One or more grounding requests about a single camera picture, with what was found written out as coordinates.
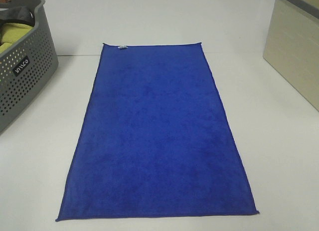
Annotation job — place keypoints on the blue microfiber towel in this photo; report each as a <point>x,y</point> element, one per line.
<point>155,141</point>

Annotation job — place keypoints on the beige storage bin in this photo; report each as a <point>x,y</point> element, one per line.
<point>292,45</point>

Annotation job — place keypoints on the grey perforated laundry basket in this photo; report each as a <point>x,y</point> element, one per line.
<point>26,66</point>

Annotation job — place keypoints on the dark grey cloth in basket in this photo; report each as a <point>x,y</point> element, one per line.
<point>18,14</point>

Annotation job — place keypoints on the yellow-green towel in basket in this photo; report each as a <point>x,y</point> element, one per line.
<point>10,33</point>

